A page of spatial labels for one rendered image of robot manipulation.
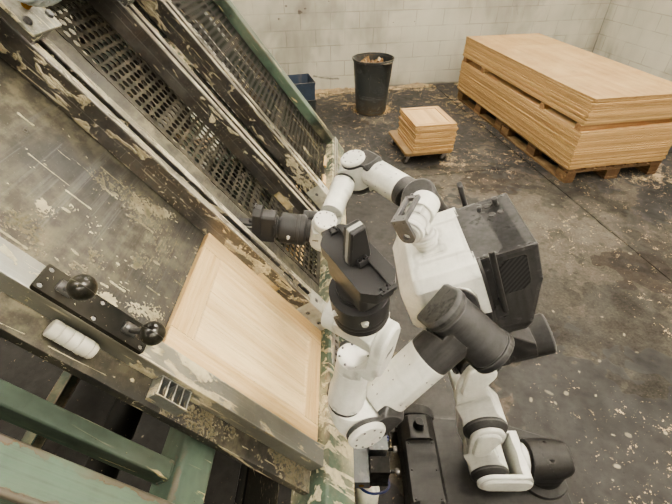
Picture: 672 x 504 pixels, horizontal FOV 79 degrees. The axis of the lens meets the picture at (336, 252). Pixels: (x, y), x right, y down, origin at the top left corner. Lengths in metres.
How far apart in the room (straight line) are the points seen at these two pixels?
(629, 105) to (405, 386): 3.88
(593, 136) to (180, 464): 4.05
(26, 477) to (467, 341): 0.67
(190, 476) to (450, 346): 0.54
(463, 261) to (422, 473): 1.18
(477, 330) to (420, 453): 1.20
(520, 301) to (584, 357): 1.78
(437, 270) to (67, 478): 0.70
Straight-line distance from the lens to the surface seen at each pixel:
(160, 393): 0.84
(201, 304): 0.98
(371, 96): 5.40
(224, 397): 0.90
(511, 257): 0.91
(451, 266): 0.89
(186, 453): 0.92
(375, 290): 0.49
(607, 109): 4.31
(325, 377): 1.22
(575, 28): 7.83
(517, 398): 2.43
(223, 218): 1.10
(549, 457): 1.89
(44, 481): 0.68
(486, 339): 0.81
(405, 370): 0.83
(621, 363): 2.85
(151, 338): 0.68
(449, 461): 1.97
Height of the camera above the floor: 1.92
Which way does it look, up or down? 39 degrees down
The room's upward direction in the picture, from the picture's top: straight up
